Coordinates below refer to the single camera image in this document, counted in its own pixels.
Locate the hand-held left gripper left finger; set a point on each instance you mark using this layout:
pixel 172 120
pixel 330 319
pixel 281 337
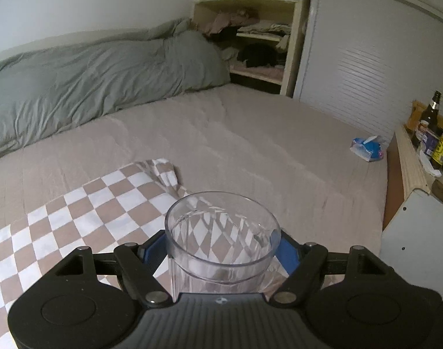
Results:
pixel 155 253

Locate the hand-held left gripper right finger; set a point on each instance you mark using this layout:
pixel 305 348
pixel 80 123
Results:
pixel 289 254

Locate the clear glass cup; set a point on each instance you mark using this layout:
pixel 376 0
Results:
pixel 221 258

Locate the brown white checkered cloth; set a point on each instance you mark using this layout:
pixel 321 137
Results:
pixel 79 221

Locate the bed with beige sheet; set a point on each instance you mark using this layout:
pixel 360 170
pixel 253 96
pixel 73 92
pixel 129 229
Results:
pixel 261 145

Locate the white panel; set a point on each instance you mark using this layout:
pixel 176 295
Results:
pixel 417 232

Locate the blue tissue pack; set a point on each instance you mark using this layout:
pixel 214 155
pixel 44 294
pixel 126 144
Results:
pixel 368 149

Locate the wooden bedside shelf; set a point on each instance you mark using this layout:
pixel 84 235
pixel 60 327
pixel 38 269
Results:
pixel 410 167

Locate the yellow label bottle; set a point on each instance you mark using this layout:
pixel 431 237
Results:
pixel 440 151

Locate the yellow box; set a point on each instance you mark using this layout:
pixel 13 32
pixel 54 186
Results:
pixel 416 116

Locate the grey duvet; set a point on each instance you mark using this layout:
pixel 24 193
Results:
pixel 83 80

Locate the brown glass bottle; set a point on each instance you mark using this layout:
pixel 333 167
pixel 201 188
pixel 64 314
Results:
pixel 430 116

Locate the black clothes pile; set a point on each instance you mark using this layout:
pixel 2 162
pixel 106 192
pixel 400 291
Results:
pixel 259 55

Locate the white slatted wardrobe door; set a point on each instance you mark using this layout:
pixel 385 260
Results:
pixel 367 61

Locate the open wooden shelf unit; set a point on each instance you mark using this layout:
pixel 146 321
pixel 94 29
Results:
pixel 294 43

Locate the folded light clothes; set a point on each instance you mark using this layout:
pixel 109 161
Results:
pixel 265 28

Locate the pink clothes pile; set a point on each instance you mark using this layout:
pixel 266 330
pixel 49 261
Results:
pixel 230 20

